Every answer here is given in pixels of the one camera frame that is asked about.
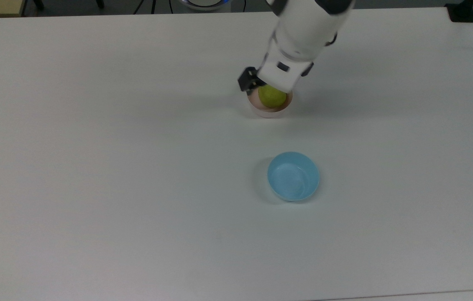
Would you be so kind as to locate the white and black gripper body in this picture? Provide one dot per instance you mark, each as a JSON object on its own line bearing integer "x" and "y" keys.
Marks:
{"x": 280, "y": 71}

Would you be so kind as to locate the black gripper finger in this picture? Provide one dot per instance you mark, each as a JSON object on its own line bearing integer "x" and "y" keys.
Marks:
{"x": 248, "y": 79}

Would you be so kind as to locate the green pear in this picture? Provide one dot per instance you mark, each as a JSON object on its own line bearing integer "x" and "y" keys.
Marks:
{"x": 272, "y": 97}

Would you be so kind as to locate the pink plastic bowl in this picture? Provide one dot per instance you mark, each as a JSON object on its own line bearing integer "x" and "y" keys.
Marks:
{"x": 269, "y": 112}

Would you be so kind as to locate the blue plastic bowl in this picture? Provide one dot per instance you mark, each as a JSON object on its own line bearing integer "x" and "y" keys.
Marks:
{"x": 293, "y": 176}

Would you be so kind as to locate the black chair leg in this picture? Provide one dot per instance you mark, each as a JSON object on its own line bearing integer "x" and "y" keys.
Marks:
{"x": 100, "y": 3}
{"x": 39, "y": 4}

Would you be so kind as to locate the black table clamp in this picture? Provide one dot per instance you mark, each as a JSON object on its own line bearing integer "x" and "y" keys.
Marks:
{"x": 462, "y": 11}

